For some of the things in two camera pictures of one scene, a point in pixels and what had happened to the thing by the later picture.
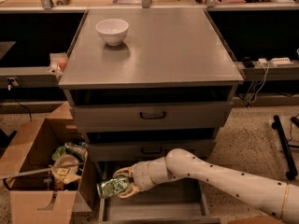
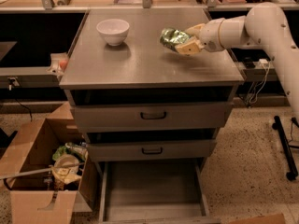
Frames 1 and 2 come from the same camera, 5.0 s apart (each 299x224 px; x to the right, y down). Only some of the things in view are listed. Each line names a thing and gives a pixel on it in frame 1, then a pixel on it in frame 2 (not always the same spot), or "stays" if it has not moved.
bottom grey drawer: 181,200 stays
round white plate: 65,164 stays
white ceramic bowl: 113,31 stays
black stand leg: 290,161 stays
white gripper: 140,175 to 210,35
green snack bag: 109,188 to 171,37
